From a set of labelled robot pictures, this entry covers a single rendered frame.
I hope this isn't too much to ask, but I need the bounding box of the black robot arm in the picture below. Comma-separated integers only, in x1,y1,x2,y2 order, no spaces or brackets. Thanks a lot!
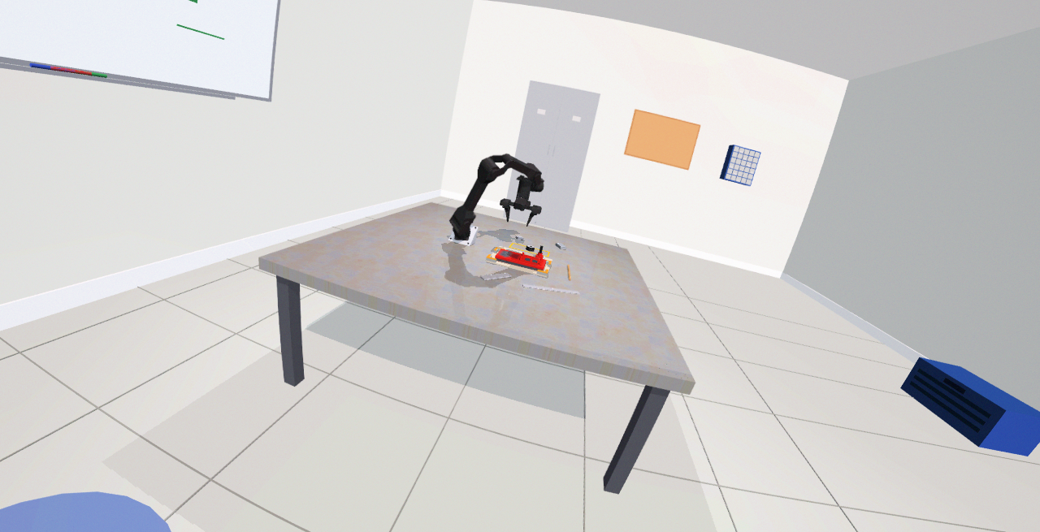
449,154,544,240

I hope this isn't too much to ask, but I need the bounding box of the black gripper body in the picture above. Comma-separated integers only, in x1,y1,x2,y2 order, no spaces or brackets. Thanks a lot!
500,190,542,214

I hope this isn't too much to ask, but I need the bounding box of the red flat base plate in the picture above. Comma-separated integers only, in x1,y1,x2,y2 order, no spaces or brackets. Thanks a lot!
495,249,546,271

